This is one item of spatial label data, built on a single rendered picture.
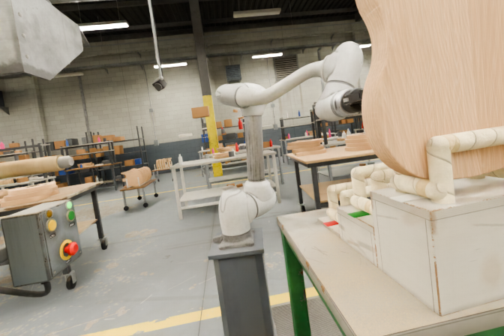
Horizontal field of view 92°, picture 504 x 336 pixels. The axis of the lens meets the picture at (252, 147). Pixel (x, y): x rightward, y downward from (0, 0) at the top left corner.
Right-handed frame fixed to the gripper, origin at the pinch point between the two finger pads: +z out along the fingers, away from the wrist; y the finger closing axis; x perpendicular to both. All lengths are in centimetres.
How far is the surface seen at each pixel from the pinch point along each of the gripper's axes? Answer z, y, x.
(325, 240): -12.6, 18.1, -38.7
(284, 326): -96, 17, -130
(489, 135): 18.0, 0.7, -11.8
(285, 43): -1081, -361, 412
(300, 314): -32, 23, -74
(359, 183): -6.3, 9.6, -22.5
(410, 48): 14.8, 10.5, 4.5
